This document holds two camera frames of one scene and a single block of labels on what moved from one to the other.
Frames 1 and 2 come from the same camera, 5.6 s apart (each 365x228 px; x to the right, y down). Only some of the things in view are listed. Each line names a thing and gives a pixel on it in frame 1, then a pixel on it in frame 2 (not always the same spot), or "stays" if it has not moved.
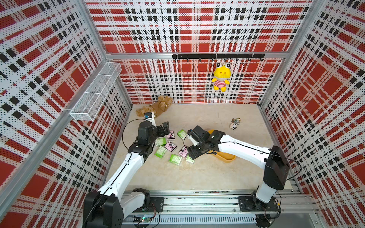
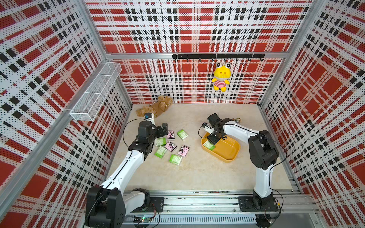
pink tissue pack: x=184 y=151 stays
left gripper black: x=166 y=128 stays
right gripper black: x=193 y=152 -> x=213 y=140
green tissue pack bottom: x=175 y=159 stays
